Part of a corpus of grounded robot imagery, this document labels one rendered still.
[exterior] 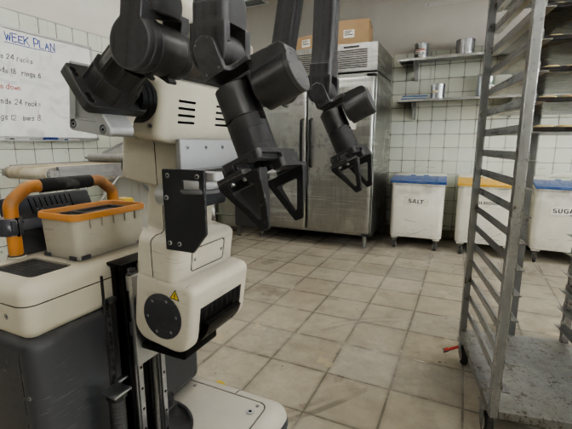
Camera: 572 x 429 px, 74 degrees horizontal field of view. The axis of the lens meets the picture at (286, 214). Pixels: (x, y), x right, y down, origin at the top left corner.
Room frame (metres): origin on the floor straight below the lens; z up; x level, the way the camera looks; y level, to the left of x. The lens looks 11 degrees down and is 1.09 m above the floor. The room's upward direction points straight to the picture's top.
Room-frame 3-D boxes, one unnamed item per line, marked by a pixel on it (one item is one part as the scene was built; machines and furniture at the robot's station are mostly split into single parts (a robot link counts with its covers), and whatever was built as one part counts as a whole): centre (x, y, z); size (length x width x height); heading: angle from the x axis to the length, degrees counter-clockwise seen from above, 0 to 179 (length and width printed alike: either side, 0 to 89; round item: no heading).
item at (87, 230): (1.00, 0.51, 0.87); 0.23 x 0.15 x 0.11; 155
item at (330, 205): (4.44, -0.39, 1.02); 1.40 x 0.90 x 2.05; 65
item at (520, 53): (1.51, -0.86, 1.41); 0.64 x 0.03 x 0.03; 165
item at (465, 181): (3.82, -2.03, 0.38); 0.64 x 0.54 x 0.77; 156
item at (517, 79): (1.51, -0.86, 1.32); 0.64 x 0.03 x 0.03; 165
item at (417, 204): (4.09, -1.45, 0.38); 0.64 x 0.54 x 0.77; 157
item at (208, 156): (0.83, 0.15, 0.99); 0.28 x 0.16 x 0.22; 155
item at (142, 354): (0.94, 0.24, 0.68); 0.28 x 0.27 x 0.25; 155
